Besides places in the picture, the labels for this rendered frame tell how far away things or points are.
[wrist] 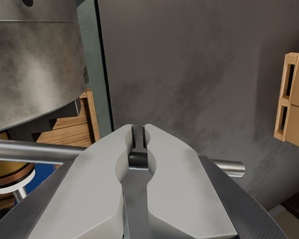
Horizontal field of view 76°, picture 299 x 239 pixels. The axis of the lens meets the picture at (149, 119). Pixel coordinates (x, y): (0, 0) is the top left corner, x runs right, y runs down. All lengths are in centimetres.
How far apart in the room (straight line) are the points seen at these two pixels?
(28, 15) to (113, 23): 126
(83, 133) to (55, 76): 39
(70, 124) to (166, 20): 123
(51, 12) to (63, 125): 39
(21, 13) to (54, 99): 8
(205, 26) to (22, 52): 170
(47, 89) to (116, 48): 127
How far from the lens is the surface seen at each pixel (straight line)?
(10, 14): 22
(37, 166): 64
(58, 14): 25
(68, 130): 60
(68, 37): 26
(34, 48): 22
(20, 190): 44
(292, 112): 292
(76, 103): 32
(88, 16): 89
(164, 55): 163
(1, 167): 37
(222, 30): 196
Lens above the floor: 142
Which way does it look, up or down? 55 degrees down
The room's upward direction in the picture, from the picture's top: 133 degrees clockwise
